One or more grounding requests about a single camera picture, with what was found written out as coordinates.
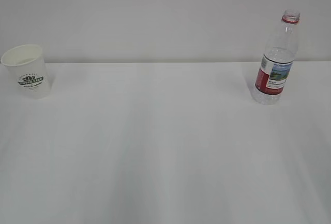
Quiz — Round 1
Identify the clear water bottle red label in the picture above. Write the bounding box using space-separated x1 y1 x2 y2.
252 9 300 105

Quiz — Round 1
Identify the white paper cup green logo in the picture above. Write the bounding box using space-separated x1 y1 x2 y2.
1 44 51 99

